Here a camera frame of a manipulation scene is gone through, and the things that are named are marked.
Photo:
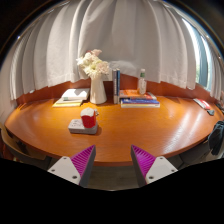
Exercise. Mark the black bag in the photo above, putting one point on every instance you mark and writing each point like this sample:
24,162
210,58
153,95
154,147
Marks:
216,136

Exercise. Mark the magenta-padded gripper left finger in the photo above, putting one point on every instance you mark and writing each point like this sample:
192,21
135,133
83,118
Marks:
65,168

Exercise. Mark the white power strip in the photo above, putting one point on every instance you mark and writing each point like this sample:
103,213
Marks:
76,128

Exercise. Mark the flat yellow book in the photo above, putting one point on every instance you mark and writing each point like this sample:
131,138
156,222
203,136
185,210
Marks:
66,104

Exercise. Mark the large flat white book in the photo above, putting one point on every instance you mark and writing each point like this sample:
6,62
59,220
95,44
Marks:
140,106

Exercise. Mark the upright blue book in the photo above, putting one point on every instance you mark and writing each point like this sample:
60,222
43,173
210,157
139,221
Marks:
118,83

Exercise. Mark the white curtain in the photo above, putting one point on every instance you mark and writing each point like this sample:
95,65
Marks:
110,33

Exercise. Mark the clear green-capped drink bottle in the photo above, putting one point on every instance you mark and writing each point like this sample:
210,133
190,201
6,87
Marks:
142,85

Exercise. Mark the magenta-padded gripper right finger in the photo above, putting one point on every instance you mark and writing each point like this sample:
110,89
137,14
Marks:
160,168

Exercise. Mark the upright grey book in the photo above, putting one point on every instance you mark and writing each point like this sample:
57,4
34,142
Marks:
114,86

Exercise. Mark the dark chair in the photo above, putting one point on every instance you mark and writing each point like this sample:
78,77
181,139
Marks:
20,151

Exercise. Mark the window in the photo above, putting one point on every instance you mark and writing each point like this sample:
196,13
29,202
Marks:
200,56

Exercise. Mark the white ceramic vase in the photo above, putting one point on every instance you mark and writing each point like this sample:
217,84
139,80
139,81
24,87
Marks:
98,91

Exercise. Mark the small dark object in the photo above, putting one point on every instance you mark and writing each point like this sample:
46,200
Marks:
210,112

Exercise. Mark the red booklet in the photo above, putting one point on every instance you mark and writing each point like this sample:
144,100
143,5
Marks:
202,104

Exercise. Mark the red and white charger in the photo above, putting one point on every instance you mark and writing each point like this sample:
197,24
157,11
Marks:
88,119

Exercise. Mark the flat blue book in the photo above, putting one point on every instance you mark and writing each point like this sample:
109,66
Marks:
140,101

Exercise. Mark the white and pink flowers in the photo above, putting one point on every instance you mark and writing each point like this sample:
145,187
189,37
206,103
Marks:
93,65

